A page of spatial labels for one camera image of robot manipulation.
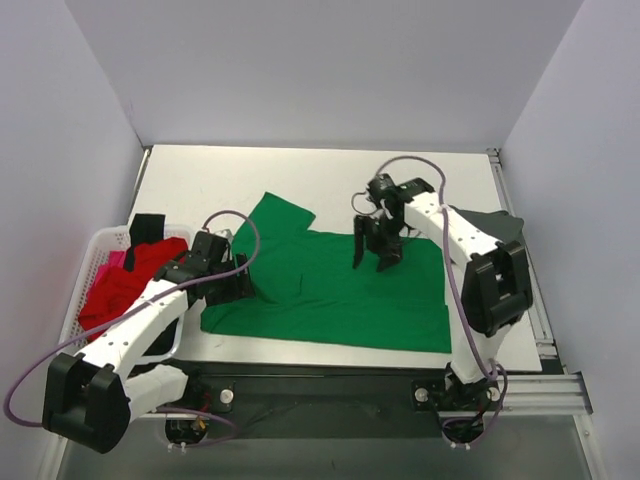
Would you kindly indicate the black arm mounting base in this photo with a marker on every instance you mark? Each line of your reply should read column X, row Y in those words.
column 224, row 401

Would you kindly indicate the green t shirt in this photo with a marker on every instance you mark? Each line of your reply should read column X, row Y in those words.
column 306, row 289

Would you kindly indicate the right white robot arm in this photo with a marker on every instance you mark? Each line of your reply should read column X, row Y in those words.
column 488, row 278

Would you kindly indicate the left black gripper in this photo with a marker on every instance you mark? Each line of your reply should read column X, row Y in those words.
column 230, row 286

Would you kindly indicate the white plastic laundry basket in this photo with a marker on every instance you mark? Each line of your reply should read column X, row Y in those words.
column 102, row 243

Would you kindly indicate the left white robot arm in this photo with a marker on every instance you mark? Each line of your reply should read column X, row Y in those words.
column 92, row 396

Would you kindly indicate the red t shirt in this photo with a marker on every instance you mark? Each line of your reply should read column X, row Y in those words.
column 150, row 258

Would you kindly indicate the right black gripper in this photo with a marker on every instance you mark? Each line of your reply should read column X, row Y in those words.
column 375, row 234

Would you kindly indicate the black t shirt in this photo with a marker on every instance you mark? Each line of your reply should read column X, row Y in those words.
column 145, row 228

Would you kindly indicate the folded dark grey t shirt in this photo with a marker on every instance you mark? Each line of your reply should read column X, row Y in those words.
column 498, row 224

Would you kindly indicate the pink t shirt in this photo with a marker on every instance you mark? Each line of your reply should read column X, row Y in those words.
column 107, row 274

